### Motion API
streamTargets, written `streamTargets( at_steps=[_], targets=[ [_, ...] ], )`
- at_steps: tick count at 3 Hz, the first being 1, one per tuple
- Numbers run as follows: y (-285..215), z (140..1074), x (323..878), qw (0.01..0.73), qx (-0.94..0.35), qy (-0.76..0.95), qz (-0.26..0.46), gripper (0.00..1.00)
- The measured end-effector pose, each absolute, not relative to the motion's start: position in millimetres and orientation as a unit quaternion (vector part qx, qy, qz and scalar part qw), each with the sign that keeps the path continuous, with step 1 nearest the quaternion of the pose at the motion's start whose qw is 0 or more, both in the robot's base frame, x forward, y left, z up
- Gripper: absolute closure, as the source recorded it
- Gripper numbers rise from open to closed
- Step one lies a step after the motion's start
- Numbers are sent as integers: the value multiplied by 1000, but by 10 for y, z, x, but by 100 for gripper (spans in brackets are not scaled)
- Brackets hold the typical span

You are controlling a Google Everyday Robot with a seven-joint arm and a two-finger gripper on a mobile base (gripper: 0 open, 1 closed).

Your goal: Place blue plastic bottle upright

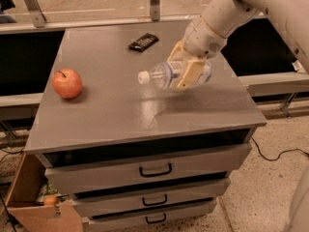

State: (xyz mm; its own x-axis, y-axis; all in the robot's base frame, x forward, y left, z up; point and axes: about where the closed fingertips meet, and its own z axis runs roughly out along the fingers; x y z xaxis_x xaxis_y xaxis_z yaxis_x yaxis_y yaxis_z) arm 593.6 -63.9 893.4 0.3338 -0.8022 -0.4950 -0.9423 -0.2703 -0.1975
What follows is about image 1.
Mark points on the bottom grey drawer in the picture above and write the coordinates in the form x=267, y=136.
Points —
x=152, y=216

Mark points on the cardboard box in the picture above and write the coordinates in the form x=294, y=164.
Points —
x=22, y=201

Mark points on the top grey drawer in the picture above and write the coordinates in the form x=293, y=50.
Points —
x=149, y=169

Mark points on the grey drawer cabinet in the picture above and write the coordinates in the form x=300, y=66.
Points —
x=115, y=117

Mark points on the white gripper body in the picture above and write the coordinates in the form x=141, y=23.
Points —
x=203, y=40

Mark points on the middle grey drawer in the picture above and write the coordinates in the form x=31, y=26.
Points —
x=131, y=201

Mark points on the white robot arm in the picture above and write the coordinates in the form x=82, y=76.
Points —
x=290, y=18

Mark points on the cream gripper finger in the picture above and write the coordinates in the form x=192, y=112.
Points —
x=192, y=70
x=178, y=54

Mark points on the metal railing frame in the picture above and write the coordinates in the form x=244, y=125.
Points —
x=60, y=14

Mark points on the green snack package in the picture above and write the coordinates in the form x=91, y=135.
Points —
x=46, y=189

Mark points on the black chocolate bar wrapper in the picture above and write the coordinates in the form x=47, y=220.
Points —
x=143, y=42

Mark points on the red apple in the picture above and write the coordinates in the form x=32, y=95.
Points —
x=67, y=83

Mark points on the grey drawer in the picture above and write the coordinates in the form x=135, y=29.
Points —
x=149, y=169
x=152, y=216
x=131, y=201

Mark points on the small orange fruit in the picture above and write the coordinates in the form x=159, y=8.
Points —
x=50, y=200

